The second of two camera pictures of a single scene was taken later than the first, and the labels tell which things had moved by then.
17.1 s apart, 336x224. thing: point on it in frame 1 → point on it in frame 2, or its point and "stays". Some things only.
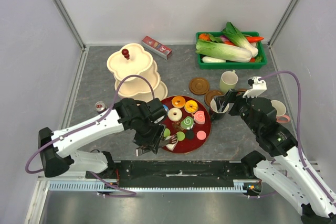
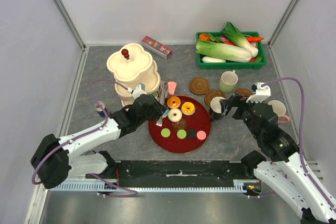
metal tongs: (143, 149) → (163, 94)
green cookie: (167, 132) stays
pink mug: (281, 117) stays
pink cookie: (201, 135) stays
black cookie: (189, 134) stays
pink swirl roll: (199, 117) → (171, 87)
